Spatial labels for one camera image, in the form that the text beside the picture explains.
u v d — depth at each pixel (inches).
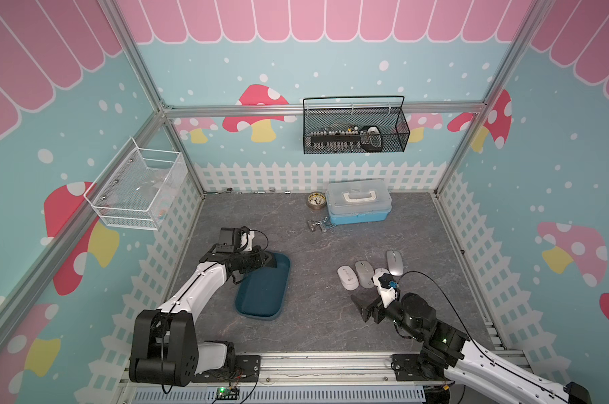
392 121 37.4
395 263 37.4
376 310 26.2
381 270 37.1
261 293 35.8
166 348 16.4
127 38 28.8
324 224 42.3
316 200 45.8
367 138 35.7
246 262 29.6
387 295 26.0
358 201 40.4
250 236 32.6
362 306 26.9
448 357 22.1
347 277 35.6
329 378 28.8
